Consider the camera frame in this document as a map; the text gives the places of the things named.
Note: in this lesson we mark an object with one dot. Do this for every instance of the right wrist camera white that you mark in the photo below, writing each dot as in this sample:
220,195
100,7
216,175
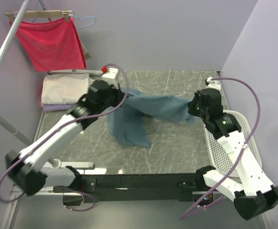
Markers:
212,83

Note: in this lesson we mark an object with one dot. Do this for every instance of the black base beam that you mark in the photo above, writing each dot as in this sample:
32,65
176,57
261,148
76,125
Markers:
132,194

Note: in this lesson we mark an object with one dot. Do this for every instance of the tan cloth behind towel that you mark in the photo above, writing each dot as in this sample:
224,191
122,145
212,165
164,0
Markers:
85,52

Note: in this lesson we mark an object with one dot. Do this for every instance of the folded white t shirt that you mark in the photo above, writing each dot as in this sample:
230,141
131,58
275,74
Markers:
64,88

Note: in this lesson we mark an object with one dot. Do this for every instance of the aluminium rail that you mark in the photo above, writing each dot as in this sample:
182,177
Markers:
185,182

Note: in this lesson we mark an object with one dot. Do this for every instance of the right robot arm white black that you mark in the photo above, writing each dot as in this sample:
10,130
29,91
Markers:
256,193

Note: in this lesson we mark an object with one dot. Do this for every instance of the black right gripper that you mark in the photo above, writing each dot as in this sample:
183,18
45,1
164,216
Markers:
190,107

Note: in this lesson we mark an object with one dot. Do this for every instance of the blue t shirt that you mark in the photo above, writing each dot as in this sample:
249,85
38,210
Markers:
126,124

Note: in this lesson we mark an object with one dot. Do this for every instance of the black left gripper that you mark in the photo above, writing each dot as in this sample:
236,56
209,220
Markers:
118,93

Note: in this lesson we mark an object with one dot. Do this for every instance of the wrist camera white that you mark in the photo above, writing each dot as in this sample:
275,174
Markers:
110,75
212,83

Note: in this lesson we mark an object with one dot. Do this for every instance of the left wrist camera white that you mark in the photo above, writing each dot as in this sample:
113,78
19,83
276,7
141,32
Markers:
110,75

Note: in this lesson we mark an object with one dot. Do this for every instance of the red towel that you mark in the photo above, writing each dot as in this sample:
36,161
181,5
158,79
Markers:
52,45

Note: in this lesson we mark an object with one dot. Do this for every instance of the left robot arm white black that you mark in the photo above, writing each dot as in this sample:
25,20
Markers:
26,169

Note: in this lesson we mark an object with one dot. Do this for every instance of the wooden clip hanger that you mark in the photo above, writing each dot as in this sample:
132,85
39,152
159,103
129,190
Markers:
41,14

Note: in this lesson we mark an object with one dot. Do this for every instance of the grey metal clothes rack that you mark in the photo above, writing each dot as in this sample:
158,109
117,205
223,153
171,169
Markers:
20,84

